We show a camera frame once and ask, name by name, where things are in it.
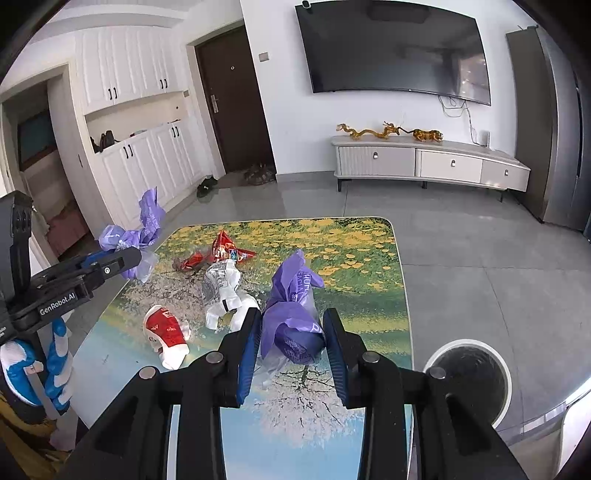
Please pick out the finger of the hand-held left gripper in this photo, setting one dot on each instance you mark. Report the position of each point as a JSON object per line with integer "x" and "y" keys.
{"x": 108, "y": 271}
{"x": 115, "y": 256}

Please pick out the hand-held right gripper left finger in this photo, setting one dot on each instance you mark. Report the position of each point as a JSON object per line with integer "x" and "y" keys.
{"x": 247, "y": 360}

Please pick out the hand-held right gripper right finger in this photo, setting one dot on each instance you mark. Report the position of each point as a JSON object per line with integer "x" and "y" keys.
{"x": 337, "y": 364}

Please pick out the purple plastic bag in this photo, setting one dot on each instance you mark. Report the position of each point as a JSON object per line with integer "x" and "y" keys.
{"x": 291, "y": 323}
{"x": 147, "y": 221}

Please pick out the white round trash bin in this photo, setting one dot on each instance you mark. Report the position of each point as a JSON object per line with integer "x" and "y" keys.
{"x": 466, "y": 383}

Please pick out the person's left hand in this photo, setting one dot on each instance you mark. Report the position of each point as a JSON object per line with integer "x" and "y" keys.
{"x": 18, "y": 369}

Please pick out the pink bed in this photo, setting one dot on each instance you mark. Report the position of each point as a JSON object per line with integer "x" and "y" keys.
{"x": 67, "y": 230}

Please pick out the small dark red wrapper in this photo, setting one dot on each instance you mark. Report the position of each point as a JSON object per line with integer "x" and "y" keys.
{"x": 191, "y": 263}

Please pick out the white printed plastic bag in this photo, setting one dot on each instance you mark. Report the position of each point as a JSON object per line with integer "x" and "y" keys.
{"x": 221, "y": 286}

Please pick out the red and white plastic bag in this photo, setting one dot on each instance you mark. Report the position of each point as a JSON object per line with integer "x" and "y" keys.
{"x": 166, "y": 327}

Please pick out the red snack packet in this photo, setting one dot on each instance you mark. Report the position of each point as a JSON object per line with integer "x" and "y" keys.
{"x": 228, "y": 249}

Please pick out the pair of black shoes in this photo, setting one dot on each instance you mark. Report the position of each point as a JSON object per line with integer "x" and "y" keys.
{"x": 207, "y": 185}

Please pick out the black handbag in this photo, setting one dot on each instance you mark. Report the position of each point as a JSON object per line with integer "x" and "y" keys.
{"x": 105, "y": 141}

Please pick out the pair of brown shoes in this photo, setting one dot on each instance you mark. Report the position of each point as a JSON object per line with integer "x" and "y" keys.
{"x": 259, "y": 175}

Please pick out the dark brown door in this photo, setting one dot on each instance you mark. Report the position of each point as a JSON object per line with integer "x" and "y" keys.
{"x": 235, "y": 106}

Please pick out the yellow brown cloth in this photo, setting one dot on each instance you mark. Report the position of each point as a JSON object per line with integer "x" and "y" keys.
{"x": 21, "y": 443}

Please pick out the white television cabinet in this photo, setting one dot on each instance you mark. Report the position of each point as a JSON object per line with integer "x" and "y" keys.
{"x": 383, "y": 159}

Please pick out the golden dragon figurine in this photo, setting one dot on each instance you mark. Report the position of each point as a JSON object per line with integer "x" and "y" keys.
{"x": 360, "y": 134}
{"x": 395, "y": 130}

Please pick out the golden tiger figurine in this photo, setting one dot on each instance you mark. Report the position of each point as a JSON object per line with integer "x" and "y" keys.
{"x": 427, "y": 135}

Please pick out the white router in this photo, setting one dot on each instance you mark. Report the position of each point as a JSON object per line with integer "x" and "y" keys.
{"x": 484, "y": 138}

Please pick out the grey refrigerator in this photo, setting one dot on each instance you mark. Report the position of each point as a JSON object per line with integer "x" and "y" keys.
{"x": 554, "y": 138}

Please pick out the white wall cabinet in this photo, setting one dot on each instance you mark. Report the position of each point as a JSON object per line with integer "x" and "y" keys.
{"x": 134, "y": 170}

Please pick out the black wall television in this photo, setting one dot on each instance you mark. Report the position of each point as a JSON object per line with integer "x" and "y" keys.
{"x": 392, "y": 50}

